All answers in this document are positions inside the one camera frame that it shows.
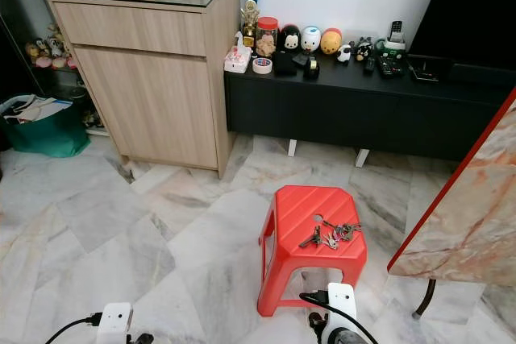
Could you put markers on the black wallet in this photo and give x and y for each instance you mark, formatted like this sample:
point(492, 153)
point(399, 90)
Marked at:
point(285, 64)

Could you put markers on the orange round plush toy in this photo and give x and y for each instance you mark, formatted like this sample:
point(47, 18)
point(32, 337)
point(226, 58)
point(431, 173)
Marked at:
point(331, 42)

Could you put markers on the black curved table leg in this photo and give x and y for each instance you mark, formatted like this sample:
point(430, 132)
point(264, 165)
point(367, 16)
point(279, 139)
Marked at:
point(426, 300)

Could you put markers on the glass display cabinet with toys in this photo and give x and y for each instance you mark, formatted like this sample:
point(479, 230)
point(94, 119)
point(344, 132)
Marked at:
point(32, 46)

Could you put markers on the roll of tape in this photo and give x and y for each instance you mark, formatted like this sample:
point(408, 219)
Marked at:
point(262, 68)

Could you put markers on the black mouse plush toy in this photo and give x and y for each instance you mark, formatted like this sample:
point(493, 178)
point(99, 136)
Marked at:
point(289, 39)

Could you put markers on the small gold trophy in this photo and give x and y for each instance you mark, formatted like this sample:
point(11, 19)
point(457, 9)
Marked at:
point(250, 22)

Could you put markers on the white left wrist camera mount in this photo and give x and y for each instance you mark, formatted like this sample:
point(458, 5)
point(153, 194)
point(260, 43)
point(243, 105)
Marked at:
point(114, 324)

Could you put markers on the black television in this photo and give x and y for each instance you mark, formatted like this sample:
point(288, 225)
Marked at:
point(468, 6)

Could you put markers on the small panda figure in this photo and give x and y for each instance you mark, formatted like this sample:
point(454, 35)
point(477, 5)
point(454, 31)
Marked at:
point(344, 54)

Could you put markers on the bunch of keys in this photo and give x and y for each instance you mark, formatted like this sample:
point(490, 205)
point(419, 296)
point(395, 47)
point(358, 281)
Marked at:
point(332, 236)

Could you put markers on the wide black remote control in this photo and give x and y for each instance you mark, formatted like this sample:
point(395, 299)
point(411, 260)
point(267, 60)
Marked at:
point(391, 67)

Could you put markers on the pink white tissue box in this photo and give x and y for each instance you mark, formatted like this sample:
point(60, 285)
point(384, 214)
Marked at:
point(237, 60)

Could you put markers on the green bag with papers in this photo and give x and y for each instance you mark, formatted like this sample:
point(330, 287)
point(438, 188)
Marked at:
point(52, 136)

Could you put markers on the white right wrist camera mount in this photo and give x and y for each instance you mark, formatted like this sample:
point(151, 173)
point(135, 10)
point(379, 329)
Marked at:
point(343, 304)

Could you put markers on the small black figure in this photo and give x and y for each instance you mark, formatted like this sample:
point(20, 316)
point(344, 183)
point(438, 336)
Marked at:
point(364, 49)

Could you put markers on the white console leg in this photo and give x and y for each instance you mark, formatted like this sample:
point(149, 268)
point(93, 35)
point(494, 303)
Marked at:
point(291, 148)
point(360, 158)

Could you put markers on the white round plush toy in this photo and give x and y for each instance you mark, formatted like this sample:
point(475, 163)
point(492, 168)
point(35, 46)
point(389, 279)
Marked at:
point(310, 39)

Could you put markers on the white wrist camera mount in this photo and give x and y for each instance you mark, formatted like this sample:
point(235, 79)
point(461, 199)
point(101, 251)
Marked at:
point(114, 324)
point(343, 304)

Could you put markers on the flat black tray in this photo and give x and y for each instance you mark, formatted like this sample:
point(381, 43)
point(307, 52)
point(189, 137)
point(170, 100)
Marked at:
point(426, 73)

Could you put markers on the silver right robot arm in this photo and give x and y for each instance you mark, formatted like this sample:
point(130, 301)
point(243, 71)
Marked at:
point(347, 337)

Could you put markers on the clear jar with red lid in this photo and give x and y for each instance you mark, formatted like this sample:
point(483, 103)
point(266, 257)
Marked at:
point(267, 39)

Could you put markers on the red plastic stool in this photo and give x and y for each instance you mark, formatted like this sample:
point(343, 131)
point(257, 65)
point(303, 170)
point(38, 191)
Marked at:
point(298, 267)

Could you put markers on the light wooden cabinet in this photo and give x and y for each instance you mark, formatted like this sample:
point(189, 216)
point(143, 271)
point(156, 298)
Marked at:
point(153, 94)

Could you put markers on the black low tv console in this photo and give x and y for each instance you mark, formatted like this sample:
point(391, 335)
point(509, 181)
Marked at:
point(355, 110)

